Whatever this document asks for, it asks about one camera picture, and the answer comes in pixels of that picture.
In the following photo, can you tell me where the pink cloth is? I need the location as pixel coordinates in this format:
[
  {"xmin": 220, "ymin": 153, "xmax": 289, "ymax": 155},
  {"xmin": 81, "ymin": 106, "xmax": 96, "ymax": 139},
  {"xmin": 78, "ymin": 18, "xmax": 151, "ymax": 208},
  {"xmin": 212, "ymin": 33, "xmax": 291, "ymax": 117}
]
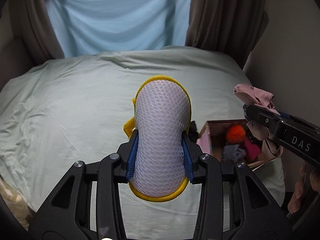
[{"xmin": 234, "ymin": 84, "xmax": 283, "ymax": 159}]

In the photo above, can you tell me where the orange fluffy pom-pom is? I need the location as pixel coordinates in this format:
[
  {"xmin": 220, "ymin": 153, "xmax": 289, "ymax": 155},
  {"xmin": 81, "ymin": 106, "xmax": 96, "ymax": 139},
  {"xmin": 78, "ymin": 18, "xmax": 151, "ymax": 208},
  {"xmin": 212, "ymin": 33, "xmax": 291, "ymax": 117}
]
[{"xmin": 226, "ymin": 125, "xmax": 246, "ymax": 145}]

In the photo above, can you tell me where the yellow rimmed white mesh pouch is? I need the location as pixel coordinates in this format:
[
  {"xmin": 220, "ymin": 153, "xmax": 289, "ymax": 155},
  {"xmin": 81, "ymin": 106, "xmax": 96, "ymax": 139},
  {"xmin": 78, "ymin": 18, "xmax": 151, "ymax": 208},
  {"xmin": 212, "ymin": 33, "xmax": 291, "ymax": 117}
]
[{"xmin": 123, "ymin": 75, "xmax": 194, "ymax": 202}]

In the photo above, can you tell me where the black scrunchie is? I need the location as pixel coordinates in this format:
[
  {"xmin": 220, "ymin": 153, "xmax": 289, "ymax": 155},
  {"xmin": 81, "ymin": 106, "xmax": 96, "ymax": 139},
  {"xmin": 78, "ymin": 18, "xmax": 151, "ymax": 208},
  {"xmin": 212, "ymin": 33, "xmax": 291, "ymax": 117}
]
[{"xmin": 188, "ymin": 121, "xmax": 199, "ymax": 143}]

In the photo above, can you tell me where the person's right hand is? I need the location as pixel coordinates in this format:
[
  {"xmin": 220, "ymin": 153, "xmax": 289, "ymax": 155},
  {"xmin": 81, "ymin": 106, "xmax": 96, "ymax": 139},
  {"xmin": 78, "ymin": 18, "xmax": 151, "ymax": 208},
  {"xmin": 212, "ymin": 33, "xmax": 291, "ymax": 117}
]
[{"xmin": 287, "ymin": 163, "xmax": 319, "ymax": 214}]

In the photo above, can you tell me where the grey crumpled cloth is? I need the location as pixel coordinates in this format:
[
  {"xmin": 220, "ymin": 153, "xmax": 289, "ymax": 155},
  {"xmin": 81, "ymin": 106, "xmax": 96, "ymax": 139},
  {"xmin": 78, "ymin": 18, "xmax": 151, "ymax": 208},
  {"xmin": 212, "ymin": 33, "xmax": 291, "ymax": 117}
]
[{"xmin": 221, "ymin": 144, "xmax": 246, "ymax": 163}]

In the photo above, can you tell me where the magenta cloth item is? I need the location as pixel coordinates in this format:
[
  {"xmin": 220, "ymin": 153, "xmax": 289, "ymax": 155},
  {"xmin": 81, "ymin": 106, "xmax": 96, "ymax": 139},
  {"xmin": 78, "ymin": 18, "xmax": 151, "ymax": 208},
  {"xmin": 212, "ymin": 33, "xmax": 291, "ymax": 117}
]
[{"xmin": 244, "ymin": 138, "xmax": 263, "ymax": 163}]

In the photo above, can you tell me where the cardboard box with pink pattern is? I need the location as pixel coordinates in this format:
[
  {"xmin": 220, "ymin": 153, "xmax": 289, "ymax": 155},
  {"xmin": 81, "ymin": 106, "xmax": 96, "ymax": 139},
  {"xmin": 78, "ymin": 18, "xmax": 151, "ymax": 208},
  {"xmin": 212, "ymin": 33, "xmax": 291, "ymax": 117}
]
[{"xmin": 197, "ymin": 119, "xmax": 277, "ymax": 170}]

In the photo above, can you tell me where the floral patterned blanket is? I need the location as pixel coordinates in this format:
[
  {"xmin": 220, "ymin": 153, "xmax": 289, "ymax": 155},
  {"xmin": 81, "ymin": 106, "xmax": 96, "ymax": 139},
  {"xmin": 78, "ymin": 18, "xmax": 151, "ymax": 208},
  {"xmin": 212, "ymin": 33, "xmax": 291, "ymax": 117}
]
[{"xmin": 0, "ymin": 178, "xmax": 34, "ymax": 230}]

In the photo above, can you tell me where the pale green bed sheet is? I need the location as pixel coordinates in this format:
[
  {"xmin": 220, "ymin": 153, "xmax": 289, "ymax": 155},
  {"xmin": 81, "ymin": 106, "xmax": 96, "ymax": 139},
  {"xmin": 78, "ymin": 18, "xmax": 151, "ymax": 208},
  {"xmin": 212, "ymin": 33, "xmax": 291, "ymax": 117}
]
[{"xmin": 0, "ymin": 45, "xmax": 286, "ymax": 234}]

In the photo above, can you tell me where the brown right curtain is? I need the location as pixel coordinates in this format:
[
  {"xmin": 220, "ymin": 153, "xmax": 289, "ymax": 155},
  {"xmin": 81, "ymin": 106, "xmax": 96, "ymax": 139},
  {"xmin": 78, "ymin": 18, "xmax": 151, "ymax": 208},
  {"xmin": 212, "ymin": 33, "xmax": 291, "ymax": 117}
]
[{"xmin": 185, "ymin": 0, "xmax": 268, "ymax": 68}]

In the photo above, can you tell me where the brown curtain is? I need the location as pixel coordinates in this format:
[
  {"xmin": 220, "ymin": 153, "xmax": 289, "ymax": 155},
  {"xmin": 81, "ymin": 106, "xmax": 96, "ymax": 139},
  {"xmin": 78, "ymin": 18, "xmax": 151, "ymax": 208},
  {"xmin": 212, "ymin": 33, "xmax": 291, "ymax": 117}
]
[
  {"xmin": 9, "ymin": 0, "xmax": 65, "ymax": 64},
  {"xmin": 185, "ymin": 0, "xmax": 268, "ymax": 68}
]

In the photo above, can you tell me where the brown left curtain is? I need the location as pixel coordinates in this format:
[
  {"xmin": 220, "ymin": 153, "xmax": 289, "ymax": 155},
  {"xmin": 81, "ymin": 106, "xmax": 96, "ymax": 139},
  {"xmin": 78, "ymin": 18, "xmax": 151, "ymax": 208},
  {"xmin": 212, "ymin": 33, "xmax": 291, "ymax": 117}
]
[{"xmin": 9, "ymin": 0, "xmax": 65, "ymax": 64}]

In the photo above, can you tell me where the light blue hanging cloth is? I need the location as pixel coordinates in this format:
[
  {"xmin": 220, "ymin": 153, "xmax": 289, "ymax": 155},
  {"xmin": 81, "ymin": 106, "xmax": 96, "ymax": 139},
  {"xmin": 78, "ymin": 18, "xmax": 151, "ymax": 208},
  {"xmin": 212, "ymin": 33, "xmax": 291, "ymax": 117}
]
[{"xmin": 45, "ymin": 0, "xmax": 190, "ymax": 57}]

